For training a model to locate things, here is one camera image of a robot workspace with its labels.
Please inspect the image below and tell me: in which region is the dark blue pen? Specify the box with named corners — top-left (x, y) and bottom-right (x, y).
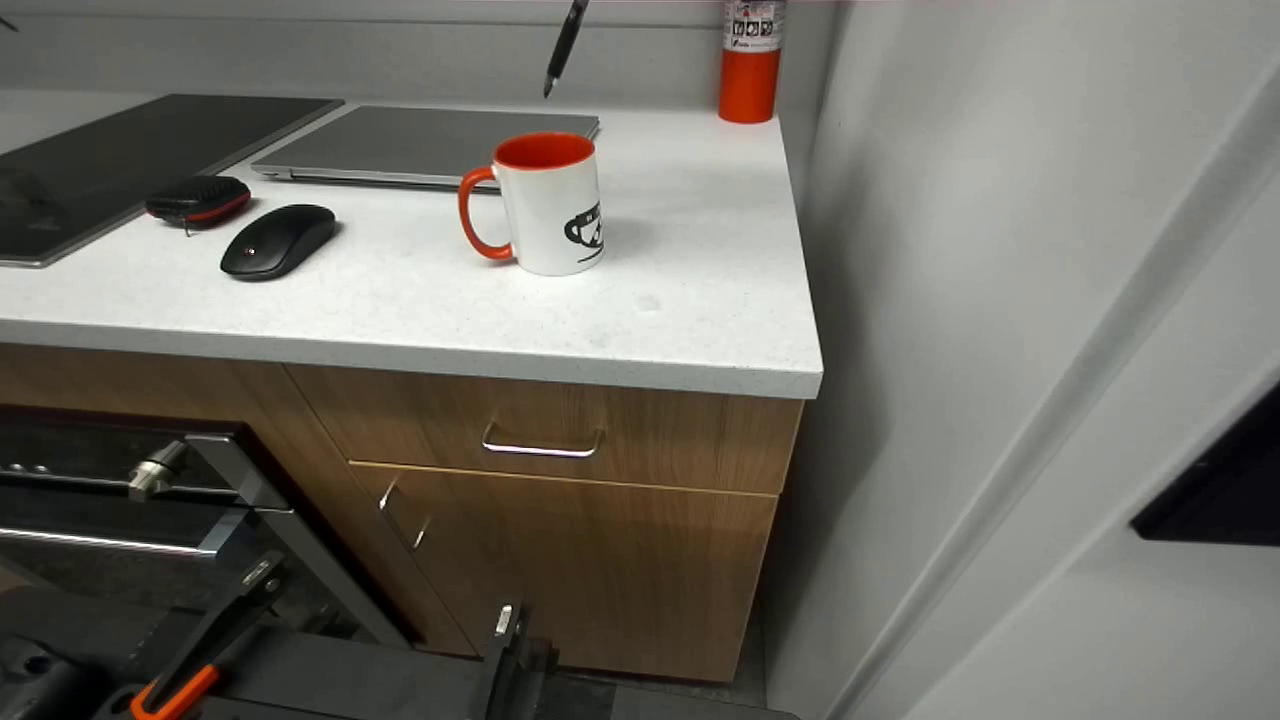
top-left (539, 0), bottom-right (590, 96)

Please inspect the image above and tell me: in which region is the wooden drawer front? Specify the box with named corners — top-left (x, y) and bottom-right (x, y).
top-left (294, 367), bottom-right (803, 495)

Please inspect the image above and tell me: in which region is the wooden cabinet door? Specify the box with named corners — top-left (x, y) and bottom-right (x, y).
top-left (314, 466), bottom-right (775, 684)

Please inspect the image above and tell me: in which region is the orange white bottle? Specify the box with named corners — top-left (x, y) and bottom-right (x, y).
top-left (717, 0), bottom-right (783, 126)

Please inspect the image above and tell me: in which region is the grey closed laptop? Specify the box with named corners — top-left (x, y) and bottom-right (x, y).
top-left (254, 109), bottom-right (601, 189)

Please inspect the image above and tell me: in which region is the black computer mouse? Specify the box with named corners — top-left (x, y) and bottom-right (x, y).
top-left (221, 204), bottom-right (340, 282)

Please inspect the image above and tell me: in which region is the small black red-trimmed case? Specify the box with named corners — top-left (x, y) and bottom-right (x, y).
top-left (145, 177), bottom-right (252, 229)

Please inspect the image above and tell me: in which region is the black flat mat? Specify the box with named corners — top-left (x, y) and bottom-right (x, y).
top-left (0, 96), bottom-right (330, 269)

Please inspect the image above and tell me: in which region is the silver drawer handle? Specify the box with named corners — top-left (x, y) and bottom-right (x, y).
top-left (480, 421), bottom-right (601, 459)

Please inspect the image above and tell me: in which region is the white mug orange handle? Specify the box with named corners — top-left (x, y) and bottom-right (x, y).
top-left (455, 134), bottom-right (605, 276)

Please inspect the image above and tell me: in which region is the orange handled clamp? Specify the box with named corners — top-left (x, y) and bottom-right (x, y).
top-left (128, 592), bottom-right (262, 720)

